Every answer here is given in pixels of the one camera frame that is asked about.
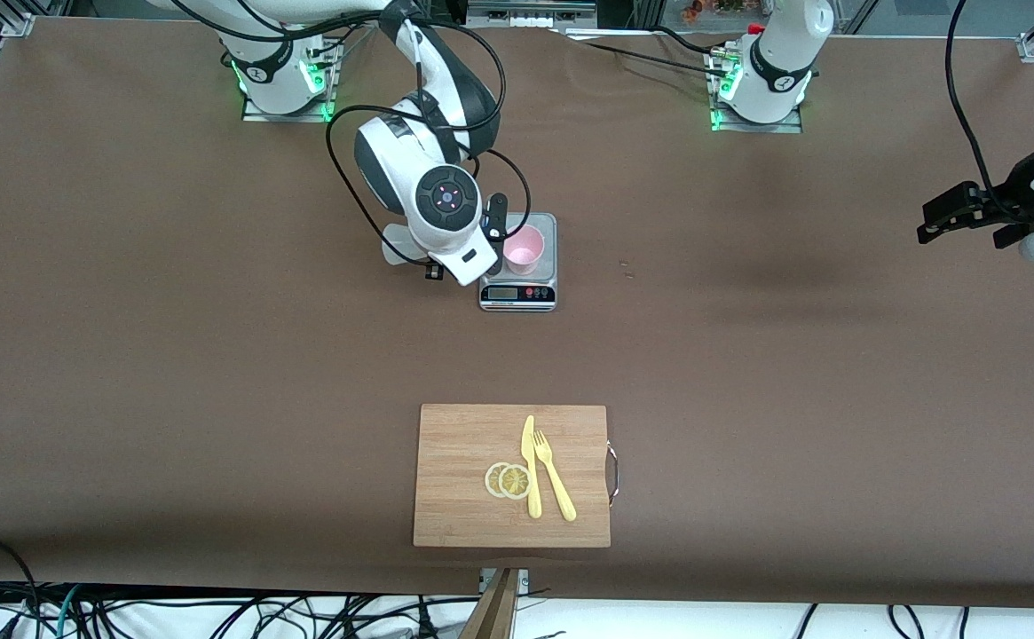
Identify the pink plastic cup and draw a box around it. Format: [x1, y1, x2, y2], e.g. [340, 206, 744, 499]
[502, 224, 546, 276]

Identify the yellow plastic knife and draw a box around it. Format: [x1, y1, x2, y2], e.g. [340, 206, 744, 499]
[521, 414, 543, 519]

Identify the brown table cover sheet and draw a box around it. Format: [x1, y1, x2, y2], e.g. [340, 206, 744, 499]
[0, 16, 1034, 610]

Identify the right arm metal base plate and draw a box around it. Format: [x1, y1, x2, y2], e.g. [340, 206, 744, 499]
[241, 40, 341, 123]

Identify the white power strip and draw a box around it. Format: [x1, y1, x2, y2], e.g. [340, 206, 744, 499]
[468, 0, 597, 28]

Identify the yellow plastic fork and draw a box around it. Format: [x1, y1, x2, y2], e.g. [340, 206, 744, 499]
[533, 430, 578, 523]

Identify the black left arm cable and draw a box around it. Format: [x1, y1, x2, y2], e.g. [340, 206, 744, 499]
[945, 0, 1016, 225]

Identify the wooden beam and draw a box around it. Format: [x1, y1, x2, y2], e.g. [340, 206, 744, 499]
[458, 568, 522, 639]

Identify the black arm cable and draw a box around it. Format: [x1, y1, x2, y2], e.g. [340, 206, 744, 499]
[148, 0, 536, 269]
[945, 0, 1016, 225]

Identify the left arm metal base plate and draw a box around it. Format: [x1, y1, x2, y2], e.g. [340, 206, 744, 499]
[709, 49, 803, 134]

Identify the bamboo cutting board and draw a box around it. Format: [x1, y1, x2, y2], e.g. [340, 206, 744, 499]
[413, 404, 612, 548]

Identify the small metal bracket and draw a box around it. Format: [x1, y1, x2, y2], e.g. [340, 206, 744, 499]
[479, 568, 531, 595]

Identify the teal floor cable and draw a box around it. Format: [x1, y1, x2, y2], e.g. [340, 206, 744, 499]
[53, 584, 83, 639]

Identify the black left base cable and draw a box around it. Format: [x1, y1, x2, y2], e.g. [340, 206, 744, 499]
[570, 25, 735, 79]

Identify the silver digital kitchen scale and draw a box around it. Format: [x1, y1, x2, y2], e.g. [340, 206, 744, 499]
[478, 211, 559, 312]

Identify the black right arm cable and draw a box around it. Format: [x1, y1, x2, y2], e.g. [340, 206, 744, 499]
[148, 0, 536, 269]

